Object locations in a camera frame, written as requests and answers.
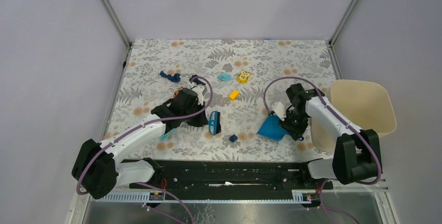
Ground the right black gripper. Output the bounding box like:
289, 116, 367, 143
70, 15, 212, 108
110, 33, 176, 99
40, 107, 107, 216
278, 109, 309, 141

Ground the blue dustpan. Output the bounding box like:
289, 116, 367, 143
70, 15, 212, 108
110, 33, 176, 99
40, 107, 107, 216
257, 115, 292, 141

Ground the blue hand brush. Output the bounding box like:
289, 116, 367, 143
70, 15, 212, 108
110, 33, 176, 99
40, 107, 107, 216
208, 111, 222, 135

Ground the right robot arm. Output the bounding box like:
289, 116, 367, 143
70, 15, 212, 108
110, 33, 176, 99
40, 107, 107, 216
279, 83, 382, 189

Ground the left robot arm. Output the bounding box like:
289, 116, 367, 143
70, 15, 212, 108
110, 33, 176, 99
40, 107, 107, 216
71, 85, 208, 199

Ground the black paper scrap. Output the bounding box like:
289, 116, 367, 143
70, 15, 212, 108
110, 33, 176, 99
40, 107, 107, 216
189, 74, 201, 84

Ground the long dark blue scrap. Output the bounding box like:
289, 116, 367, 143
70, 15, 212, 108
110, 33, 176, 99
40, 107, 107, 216
159, 71, 181, 83

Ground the yellow toy brick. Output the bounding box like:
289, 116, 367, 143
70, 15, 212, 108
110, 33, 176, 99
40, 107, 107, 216
228, 90, 240, 101

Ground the dark blue paper scrap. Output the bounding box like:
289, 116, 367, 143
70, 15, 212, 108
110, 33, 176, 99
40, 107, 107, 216
229, 135, 238, 143

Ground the yellow number block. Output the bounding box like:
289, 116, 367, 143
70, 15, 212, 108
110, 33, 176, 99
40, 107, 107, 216
237, 70, 251, 84

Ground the floral tablecloth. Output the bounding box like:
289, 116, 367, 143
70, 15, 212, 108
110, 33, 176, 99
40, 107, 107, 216
104, 39, 336, 162

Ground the beige waste bin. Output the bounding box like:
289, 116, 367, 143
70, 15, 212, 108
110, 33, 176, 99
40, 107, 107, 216
319, 79, 397, 138

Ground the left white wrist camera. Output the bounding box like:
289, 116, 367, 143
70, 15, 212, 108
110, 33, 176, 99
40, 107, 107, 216
189, 82, 207, 105

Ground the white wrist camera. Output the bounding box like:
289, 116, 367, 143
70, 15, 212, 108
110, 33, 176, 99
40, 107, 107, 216
189, 82, 207, 105
271, 102, 286, 121

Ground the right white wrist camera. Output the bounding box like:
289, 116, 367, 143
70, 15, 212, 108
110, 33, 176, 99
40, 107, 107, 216
271, 102, 286, 121

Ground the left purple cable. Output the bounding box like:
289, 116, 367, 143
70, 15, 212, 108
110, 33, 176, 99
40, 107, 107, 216
76, 76, 214, 196

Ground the purple cable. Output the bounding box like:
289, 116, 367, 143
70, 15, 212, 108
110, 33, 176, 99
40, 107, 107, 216
263, 76, 383, 186
76, 76, 214, 196

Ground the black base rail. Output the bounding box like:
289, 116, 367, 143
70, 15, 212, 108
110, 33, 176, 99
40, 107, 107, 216
146, 158, 322, 201

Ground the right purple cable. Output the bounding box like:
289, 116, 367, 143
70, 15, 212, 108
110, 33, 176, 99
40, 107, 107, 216
263, 76, 383, 186

